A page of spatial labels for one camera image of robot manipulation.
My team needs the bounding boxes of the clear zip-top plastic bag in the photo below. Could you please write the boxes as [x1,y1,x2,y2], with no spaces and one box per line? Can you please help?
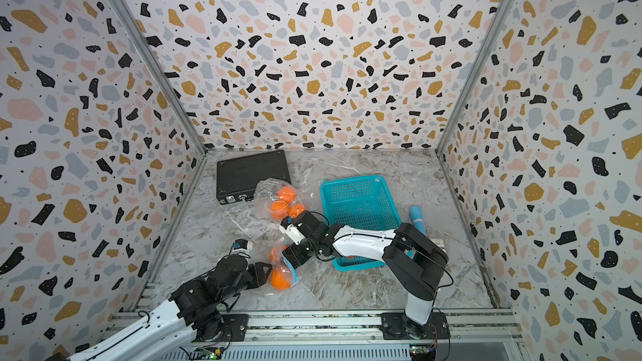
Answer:
[253,179,313,288]

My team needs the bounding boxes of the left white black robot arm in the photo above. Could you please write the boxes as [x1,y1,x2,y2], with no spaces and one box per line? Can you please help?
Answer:
[50,252,273,360]

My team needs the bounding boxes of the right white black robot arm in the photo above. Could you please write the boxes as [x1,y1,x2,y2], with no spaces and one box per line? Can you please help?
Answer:
[279,211,448,326]

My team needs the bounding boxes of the teal plastic mesh basket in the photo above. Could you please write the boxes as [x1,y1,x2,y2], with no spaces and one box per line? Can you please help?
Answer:
[319,175,401,272]

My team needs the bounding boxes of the black ribbed metal briefcase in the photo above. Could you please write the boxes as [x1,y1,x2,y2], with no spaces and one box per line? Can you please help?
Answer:
[216,150,291,205]

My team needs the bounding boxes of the blue cylindrical tube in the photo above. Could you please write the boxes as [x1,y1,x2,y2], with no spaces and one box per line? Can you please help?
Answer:
[410,206,426,236]

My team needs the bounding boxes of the small printed card box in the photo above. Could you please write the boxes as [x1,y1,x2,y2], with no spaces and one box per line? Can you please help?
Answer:
[433,239,446,252]

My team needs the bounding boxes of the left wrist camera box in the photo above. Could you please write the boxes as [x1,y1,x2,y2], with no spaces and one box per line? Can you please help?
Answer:
[230,239,252,258]

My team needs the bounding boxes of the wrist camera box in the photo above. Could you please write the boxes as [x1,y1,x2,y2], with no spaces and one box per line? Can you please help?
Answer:
[230,239,252,258]
[279,214,310,245]

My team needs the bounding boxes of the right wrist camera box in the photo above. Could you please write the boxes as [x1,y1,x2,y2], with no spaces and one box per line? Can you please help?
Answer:
[279,214,310,245]

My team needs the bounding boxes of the aluminium front rail frame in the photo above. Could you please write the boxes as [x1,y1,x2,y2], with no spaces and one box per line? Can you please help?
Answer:
[107,308,523,361]

